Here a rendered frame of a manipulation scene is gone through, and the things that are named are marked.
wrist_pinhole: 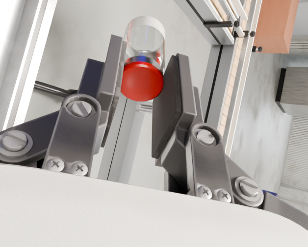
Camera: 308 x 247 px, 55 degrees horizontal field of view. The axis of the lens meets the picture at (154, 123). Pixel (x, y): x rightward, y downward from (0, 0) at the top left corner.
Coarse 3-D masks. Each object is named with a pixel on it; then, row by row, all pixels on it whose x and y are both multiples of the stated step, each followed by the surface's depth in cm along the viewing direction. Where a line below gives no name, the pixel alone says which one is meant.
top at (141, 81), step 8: (128, 64) 13; (136, 64) 12; (144, 64) 12; (128, 72) 13; (136, 72) 13; (144, 72) 13; (152, 72) 13; (160, 72) 13; (128, 80) 13; (136, 80) 13; (144, 80) 13; (152, 80) 13; (160, 80) 13; (128, 88) 13; (136, 88) 13; (144, 88) 13; (152, 88) 13; (160, 88) 13; (128, 96) 14; (136, 96) 14; (144, 96) 14; (152, 96) 14
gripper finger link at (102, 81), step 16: (112, 48) 11; (96, 64) 12; (112, 64) 11; (96, 80) 11; (112, 80) 10; (96, 96) 11; (112, 96) 10; (112, 112) 10; (16, 128) 9; (32, 128) 9; (48, 128) 9; (0, 144) 8; (16, 144) 8; (32, 144) 8; (48, 144) 9; (96, 144) 10; (0, 160) 8; (16, 160) 8; (32, 160) 8
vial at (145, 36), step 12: (132, 24) 15; (144, 24) 15; (156, 24) 15; (132, 36) 14; (144, 36) 14; (156, 36) 14; (132, 48) 13; (144, 48) 13; (156, 48) 14; (132, 60) 13; (144, 60) 13; (156, 60) 14
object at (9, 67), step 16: (0, 0) 41; (16, 0) 43; (32, 0) 44; (0, 16) 42; (16, 16) 44; (32, 16) 43; (0, 32) 42; (16, 32) 44; (32, 32) 42; (0, 48) 42; (16, 48) 43; (0, 64) 43; (16, 64) 42; (0, 80) 43; (16, 80) 42; (0, 96) 43; (0, 112) 42; (0, 128) 41
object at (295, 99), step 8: (288, 72) 647; (296, 72) 639; (304, 72) 631; (280, 80) 656; (288, 80) 644; (296, 80) 636; (304, 80) 628; (280, 88) 653; (288, 88) 641; (296, 88) 633; (304, 88) 625; (280, 96) 650; (288, 96) 638; (296, 96) 631; (304, 96) 623; (280, 104) 675; (288, 104) 642; (296, 104) 628; (304, 104) 620; (288, 112) 724; (296, 112) 705; (304, 112) 686
